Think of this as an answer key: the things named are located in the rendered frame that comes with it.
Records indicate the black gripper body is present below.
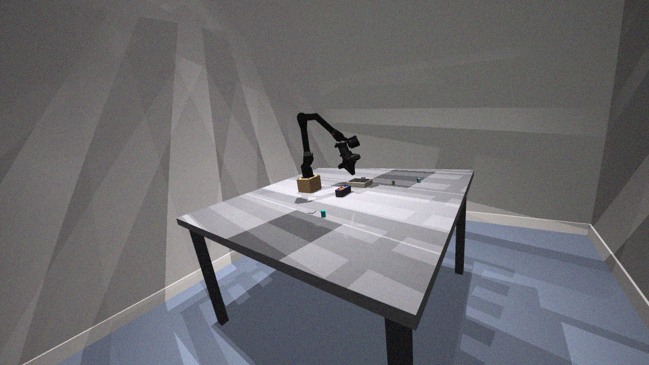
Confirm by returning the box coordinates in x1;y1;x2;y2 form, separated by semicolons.
338;150;360;169

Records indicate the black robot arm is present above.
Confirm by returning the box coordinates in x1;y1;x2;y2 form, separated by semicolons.
297;113;360;178

